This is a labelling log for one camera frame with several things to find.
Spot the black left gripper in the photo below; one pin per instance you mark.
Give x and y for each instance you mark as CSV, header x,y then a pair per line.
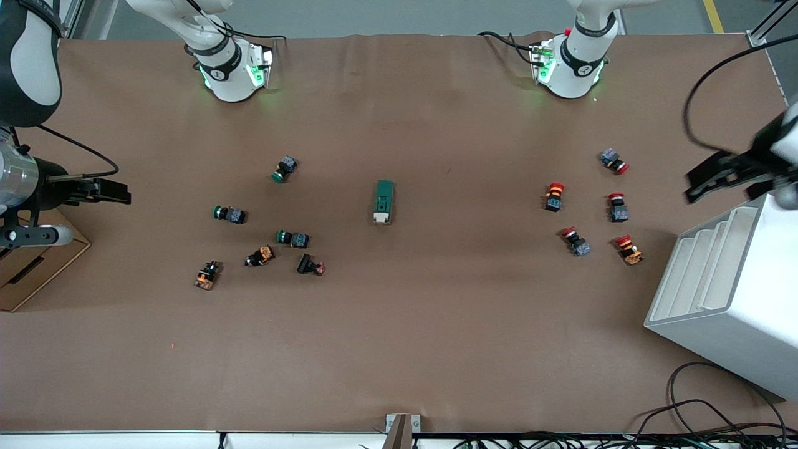
x,y
755,156

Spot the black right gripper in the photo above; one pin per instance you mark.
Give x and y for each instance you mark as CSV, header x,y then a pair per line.
x,y
51,182

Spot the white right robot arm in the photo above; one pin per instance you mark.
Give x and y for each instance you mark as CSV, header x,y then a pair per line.
x,y
230,87

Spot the brown cardboard box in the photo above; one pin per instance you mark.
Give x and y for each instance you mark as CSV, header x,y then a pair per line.
x,y
43,274

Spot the red mushroom button blue block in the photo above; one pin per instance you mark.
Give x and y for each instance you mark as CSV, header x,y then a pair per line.
x,y
618,207
575,241
614,161

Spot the red mushroom button orange block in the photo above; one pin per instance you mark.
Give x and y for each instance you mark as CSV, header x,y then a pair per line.
x,y
629,249

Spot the green push button blue block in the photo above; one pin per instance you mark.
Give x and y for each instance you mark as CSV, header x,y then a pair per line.
x,y
229,214
285,169
293,238

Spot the black push button orange block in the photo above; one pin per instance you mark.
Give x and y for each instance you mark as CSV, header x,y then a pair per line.
x,y
260,256
207,275

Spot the white stepped rack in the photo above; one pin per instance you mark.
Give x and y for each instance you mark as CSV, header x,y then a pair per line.
x,y
735,324

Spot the black push button red cap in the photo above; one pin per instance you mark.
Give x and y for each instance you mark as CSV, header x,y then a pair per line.
x,y
309,265

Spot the brown paper table cover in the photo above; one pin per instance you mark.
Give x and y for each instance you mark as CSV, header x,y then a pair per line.
x,y
436,312

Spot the aluminium frame profile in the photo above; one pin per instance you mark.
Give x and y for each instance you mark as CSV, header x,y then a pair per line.
x,y
770,25
72,19

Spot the white table edge rail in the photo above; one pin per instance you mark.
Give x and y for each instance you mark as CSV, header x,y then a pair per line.
x,y
124,441

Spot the metal table edge bracket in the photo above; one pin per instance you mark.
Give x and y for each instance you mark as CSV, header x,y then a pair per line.
x,y
402,430

